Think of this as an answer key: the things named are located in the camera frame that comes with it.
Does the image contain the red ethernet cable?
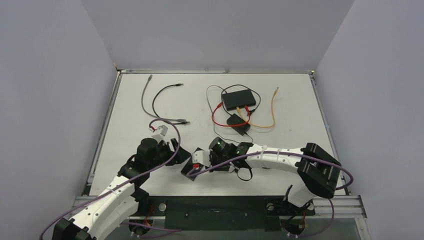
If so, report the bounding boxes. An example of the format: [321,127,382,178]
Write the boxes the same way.
[211,102,253,128]

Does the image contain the black ethernet cable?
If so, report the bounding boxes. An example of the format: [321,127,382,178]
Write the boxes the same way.
[151,83,191,126]

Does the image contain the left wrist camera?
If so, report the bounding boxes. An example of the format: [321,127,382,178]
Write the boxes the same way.
[151,125,168,144]

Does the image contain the black power brick adapter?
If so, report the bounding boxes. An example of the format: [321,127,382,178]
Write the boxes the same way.
[226,113,251,136]

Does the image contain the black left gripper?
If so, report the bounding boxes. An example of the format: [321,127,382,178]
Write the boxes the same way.
[147,138,191,170]

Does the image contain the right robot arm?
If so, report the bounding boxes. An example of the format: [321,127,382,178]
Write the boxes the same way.
[194,137,341,214]

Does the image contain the thin black barrel plug cable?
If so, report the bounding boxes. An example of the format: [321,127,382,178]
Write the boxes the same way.
[205,85,254,145]

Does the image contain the grey ethernet cable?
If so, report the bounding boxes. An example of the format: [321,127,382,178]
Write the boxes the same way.
[141,74,187,123]

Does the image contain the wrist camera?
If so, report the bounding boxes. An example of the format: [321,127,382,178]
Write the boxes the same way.
[151,125,168,144]
[192,149,211,168]

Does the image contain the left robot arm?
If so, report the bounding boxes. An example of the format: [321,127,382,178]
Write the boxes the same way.
[52,137,192,240]

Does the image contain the ribbed black network switch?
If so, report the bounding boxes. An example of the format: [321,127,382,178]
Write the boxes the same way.
[180,152,204,182]

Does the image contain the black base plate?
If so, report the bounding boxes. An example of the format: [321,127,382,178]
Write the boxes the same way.
[138,196,316,232]

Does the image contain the black mains power cord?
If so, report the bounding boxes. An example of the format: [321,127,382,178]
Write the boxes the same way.
[221,84,262,117]

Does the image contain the short black adapter cable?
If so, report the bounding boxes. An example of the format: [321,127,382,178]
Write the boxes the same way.
[231,163,254,182]

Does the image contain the yellow ethernet cable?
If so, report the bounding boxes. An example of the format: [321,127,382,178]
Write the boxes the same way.
[235,87,280,129]

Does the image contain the black Mercury switch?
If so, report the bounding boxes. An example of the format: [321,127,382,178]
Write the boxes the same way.
[222,89,257,111]

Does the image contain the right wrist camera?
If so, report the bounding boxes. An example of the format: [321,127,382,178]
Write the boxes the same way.
[192,149,211,168]

